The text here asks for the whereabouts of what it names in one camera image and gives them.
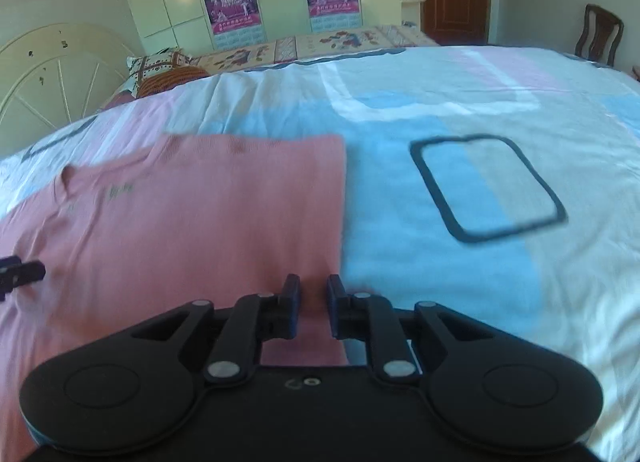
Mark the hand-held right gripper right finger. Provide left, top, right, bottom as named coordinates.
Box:
left=326, top=273, right=497, bottom=386

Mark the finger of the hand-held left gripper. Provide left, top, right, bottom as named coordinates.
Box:
left=0, top=256, right=47, bottom=303

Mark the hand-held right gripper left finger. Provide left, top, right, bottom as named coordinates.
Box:
left=130, top=273, right=302, bottom=386

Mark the pink shirt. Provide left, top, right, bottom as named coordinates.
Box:
left=0, top=133, right=349, bottom=462

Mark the cream round headboard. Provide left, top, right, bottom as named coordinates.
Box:
left=0, top=24, right=144, bottom=159

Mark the patterned orange pillow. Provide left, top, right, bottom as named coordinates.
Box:
left=125, top=50, right=211, bottom=99

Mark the floral bed sheet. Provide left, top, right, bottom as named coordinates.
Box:
left=97, top=24, right=441, bottom=113

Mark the wooden chair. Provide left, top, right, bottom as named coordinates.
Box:
left=574, top=3, right=625, bottom=67

